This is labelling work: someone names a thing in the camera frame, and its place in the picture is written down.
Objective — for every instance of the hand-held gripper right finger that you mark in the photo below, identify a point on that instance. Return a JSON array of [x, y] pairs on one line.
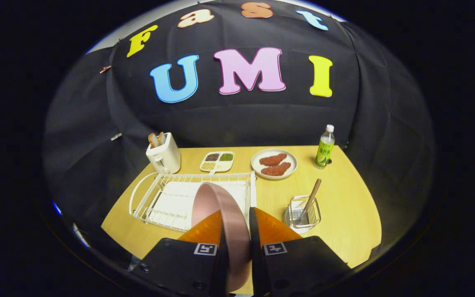
[[256, 268]]

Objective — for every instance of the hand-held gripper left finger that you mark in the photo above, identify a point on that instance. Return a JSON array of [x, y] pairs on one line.
[[221, 268]]

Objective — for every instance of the pink plate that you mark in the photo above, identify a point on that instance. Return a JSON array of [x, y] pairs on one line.
[[233, 231]]

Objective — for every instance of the wooden spoon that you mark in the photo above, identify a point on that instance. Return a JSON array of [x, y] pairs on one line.
[[311, 196]]

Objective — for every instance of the white divided grain dish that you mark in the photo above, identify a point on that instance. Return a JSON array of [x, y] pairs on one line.
[[217, 162]]

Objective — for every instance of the beige plate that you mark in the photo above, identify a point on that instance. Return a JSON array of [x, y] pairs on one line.
[[292, 159]]

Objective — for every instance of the white drip tray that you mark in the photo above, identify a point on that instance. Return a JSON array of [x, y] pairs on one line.
[[175, 202]]

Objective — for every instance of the red meat steak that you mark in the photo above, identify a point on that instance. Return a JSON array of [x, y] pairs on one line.
[[273, 159], [276, 169]]

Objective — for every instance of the white toaster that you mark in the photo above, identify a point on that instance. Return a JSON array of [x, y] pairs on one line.
[[165, 159]]

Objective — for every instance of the green label drink bottle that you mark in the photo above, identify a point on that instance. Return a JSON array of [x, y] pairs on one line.
[[325, 150]]

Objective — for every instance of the brown bread slice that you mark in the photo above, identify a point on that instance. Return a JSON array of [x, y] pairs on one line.
[[153, 140], [161, 137]]

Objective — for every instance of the black backdrop cloth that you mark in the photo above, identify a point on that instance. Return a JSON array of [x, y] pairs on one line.
[[262, 119]]

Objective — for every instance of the white clip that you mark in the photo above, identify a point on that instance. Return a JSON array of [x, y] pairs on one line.
[[116, 136]]

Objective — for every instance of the pink clip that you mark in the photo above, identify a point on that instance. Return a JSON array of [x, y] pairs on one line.
[[105, 69]]

